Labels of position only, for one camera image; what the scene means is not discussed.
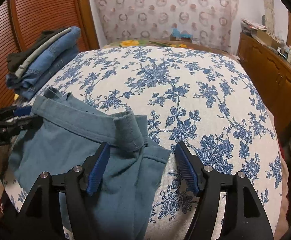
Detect light blue folded jeans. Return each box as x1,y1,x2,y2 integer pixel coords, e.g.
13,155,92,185
6,26,81,89

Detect pink circle pattern curtain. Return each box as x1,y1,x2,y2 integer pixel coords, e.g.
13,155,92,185
94,0,239,51

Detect brown wooden sideboard cabinet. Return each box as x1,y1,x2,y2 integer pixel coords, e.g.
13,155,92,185
238,33,291,143

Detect black folded garment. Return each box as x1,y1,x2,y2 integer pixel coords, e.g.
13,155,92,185
7,28,66,73

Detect cardboard box with blue bag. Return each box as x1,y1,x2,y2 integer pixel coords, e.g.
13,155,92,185
170,28,193,43

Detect brown louvered wardrobe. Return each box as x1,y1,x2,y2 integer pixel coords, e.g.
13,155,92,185
0,0,100,108

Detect teal blue shorts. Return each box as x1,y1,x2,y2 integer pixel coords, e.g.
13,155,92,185
7,86,172,240

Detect grey folded garment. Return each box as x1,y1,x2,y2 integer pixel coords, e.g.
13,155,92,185
14,28,71,78

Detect blue floral white quilt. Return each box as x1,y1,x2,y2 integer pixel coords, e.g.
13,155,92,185
3,47,283,239

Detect dark blue folded jeans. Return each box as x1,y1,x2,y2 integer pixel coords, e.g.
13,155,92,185
6,45,78,100

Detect stack of papers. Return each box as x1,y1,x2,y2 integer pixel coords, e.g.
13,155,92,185
241,19,267,34

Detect beige tied window curtain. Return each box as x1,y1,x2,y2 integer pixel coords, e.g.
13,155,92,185
263,0,275,33

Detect beige floral blanket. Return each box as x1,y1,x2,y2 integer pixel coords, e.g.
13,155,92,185
100,40,289,239

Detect cardboard box on cabinet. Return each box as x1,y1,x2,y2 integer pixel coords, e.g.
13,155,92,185
256,30,280,49

